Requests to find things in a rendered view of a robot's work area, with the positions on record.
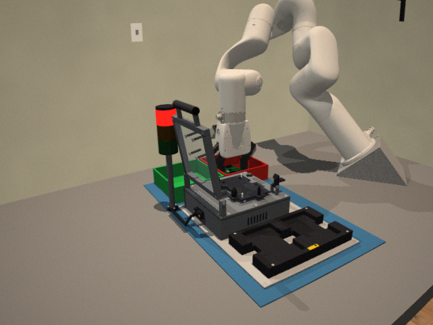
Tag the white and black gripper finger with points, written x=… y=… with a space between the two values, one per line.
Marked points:
x=244 y=159
x=219 y=159

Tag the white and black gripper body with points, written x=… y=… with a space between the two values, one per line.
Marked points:
x=233 y=138

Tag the green circuit board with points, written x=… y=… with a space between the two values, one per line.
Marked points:
x=231 y=169

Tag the green bin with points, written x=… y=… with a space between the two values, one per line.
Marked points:
x=160 y=179

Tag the red bin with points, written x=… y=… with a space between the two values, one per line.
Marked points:
x=256 y=167

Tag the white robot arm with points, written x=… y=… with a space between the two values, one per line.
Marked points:
x=315 y=54

